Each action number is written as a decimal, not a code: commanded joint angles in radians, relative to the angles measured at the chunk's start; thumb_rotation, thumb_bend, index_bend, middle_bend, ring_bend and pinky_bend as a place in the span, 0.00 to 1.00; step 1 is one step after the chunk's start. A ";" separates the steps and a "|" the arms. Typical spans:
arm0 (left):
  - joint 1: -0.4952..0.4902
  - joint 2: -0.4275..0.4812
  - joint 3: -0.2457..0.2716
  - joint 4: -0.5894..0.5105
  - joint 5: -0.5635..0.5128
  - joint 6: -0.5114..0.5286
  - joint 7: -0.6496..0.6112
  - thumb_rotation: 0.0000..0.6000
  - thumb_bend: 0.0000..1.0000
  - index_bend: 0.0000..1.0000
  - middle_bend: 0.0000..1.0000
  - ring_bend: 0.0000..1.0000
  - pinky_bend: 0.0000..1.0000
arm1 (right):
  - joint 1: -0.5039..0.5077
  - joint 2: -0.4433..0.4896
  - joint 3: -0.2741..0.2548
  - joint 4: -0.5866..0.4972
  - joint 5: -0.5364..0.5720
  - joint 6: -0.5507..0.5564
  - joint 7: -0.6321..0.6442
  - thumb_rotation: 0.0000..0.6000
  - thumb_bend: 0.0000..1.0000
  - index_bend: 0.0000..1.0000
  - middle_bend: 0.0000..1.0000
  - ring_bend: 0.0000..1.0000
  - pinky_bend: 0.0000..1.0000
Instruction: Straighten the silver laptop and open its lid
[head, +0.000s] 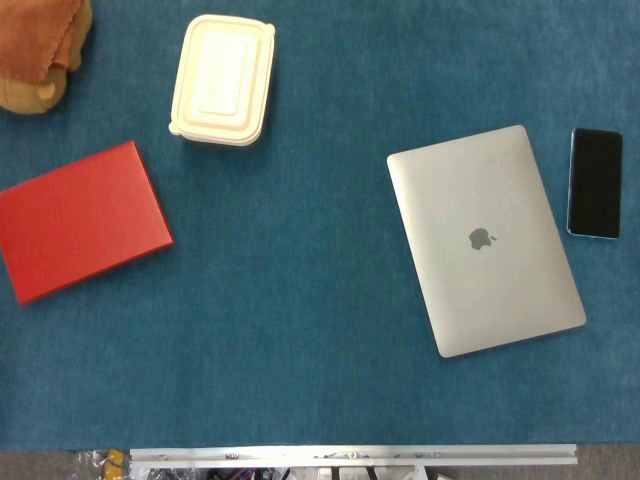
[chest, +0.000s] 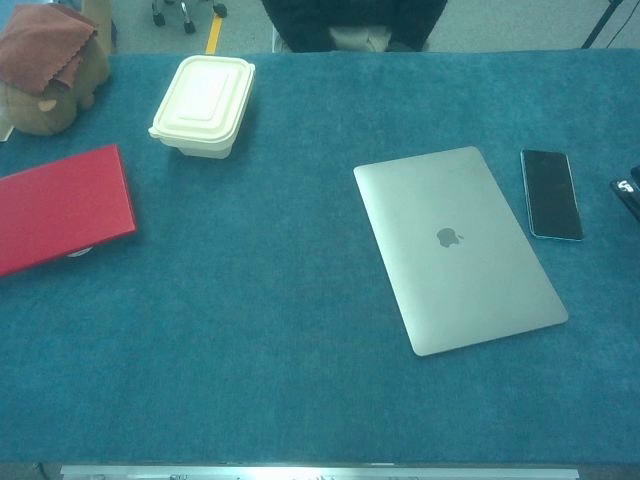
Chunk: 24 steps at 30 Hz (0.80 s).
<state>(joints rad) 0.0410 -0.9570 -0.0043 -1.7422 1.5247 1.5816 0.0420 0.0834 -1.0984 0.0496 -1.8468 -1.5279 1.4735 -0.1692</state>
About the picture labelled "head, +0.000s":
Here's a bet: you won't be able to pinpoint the silver Apple laptop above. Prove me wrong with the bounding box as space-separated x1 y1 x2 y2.
386 124 588 359

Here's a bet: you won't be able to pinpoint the blue felt table cover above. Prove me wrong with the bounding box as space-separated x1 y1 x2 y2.
0 0 640 451

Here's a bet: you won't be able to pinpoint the cream lidded food container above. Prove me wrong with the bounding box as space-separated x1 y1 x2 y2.
168 13 277 148

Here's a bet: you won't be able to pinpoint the red flat box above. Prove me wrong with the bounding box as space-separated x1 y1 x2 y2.
0 140 176 306

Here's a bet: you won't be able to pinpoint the black smartphone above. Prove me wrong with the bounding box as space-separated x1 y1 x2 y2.
566 127 624 241

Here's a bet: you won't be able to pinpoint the clear plastic bag yellow contents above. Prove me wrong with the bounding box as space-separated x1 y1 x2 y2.
69 448 132 480

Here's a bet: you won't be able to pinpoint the tan plush toy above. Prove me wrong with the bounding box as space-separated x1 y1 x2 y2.
0 0 94 116

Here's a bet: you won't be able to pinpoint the rust brown cloth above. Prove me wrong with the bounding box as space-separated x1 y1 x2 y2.
0 0 86 85

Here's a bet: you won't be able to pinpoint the aluminium profile rail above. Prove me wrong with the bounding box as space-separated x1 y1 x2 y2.
129 443 578 469

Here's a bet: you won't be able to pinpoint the bundle of coloured cables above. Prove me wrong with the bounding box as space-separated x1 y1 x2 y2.
207 467 286 480

